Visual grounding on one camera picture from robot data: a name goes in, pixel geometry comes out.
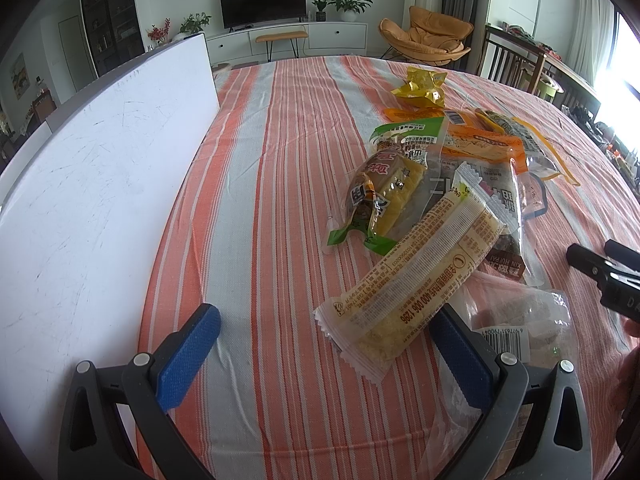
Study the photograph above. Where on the dark wooden chair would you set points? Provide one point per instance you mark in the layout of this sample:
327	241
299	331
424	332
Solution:
510	60

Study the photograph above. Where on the bushy green potted plant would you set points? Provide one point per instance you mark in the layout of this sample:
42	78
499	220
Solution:
195	24

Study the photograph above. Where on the framed wall picture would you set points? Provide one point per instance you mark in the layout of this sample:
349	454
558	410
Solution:
19	76

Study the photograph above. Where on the person's right hand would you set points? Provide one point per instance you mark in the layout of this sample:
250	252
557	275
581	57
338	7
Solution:
630	375

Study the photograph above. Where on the long beige snack packet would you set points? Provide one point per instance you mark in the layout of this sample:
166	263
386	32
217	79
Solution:
425	270

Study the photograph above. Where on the yellow-edged clear sausage packet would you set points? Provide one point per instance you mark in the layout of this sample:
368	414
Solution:
522	130

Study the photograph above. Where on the cluttered wooden side table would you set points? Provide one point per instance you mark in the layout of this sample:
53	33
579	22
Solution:
555	60

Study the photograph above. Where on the white TV cabinet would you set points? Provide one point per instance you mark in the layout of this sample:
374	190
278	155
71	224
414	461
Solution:
335	37

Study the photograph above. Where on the orange snack packet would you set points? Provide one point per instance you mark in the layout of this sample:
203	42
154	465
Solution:
480	144

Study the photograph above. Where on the black television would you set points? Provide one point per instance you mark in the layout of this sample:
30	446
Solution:
262	2

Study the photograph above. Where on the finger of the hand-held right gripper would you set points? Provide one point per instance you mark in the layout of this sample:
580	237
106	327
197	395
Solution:
622	252
592	265

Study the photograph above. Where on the orange lounge chair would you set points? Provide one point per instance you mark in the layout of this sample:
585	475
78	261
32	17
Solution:
425	35

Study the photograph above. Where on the brown white snack packet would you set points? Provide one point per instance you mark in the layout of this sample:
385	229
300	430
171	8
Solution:
505	195

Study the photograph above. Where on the orange grey striped tablecloth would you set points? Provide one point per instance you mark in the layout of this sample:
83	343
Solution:
280	160

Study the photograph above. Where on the clear dark-print snack packet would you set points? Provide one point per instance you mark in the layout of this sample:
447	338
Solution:
535	195

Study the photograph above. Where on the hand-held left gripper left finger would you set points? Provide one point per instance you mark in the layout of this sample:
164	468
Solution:
187	355

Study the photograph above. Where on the red flower plant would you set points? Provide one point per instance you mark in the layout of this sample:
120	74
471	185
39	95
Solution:
159	34

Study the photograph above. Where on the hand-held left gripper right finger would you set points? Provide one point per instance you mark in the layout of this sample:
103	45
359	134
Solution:
462	360

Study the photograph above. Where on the small plant in dark pot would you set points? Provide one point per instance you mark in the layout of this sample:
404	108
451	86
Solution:
320	10

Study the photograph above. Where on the clear barcode snack packet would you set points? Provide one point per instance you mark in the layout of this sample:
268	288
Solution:
525	310

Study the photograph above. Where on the yellow foil snack packet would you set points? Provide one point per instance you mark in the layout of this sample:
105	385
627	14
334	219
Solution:
422	87

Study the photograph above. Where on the white board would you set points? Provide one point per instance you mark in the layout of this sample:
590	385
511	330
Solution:
90	185

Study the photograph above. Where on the dark display cabinet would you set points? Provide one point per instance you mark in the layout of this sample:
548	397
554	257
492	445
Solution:
110	20

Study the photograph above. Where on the large plant in white pot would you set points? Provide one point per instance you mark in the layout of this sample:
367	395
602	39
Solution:
350	5

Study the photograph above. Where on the white sheer curtain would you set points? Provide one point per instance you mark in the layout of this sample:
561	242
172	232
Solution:
597	25

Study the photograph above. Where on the green-ended clear snack packet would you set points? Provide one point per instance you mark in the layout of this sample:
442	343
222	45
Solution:
387	185

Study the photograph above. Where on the wooden bench stool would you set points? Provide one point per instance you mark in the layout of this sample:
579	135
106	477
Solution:
280	36

